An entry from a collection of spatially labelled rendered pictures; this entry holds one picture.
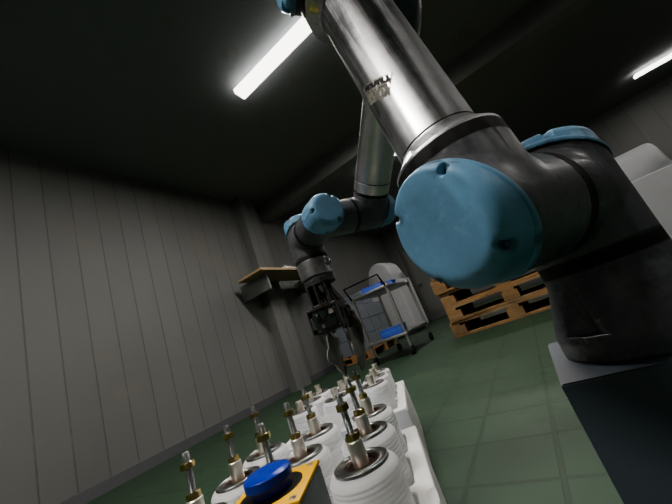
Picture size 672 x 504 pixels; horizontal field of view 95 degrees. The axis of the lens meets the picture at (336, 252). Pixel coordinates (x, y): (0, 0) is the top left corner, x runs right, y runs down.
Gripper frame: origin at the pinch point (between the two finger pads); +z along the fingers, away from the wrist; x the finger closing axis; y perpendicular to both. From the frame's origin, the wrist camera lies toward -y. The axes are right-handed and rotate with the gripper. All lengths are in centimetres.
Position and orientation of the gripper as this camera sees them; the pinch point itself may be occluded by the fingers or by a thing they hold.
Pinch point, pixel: (353, 366)
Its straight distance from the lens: 70.7
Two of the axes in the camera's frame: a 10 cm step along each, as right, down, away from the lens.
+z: 3.5, 9.0, -2.6
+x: 8.9, -4.1, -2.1
